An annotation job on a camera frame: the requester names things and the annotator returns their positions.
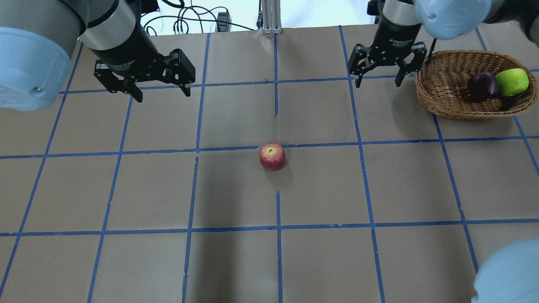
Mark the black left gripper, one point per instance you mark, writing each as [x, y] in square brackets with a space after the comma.
[125, 50]

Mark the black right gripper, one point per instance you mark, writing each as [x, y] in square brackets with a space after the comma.
[394, 34]

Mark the dark red apple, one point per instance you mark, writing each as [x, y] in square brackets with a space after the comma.
[483, 86]

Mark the red yellow apple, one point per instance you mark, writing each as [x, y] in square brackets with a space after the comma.
[272, 156]

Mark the green apple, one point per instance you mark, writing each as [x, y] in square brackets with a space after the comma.
[512, 82]

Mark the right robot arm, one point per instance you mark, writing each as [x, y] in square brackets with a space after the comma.
[448, 19]

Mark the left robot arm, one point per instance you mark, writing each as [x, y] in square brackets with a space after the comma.
[38, 37]

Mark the wicker basket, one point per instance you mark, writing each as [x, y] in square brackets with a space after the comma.
[441, 85]

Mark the aluminium frame post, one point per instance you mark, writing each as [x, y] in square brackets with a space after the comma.
[271, 17]

